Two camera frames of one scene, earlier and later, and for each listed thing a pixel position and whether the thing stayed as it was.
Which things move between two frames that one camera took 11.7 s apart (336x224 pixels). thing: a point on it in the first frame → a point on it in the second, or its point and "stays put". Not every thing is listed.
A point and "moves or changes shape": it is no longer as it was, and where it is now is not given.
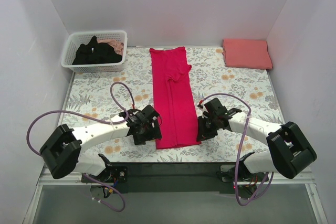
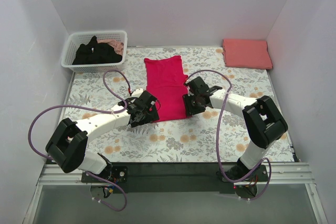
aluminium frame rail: x=174 y=193 stays put
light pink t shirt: x=118 y=46 stays put
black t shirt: x=94 y=52 stays put
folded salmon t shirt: x=252 y=53 stays put
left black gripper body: x=148 y=135 → x=146 y=112
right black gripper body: x=207 y=132 → x=192 y=104
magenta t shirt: x=175 y=113 moves or changes shape
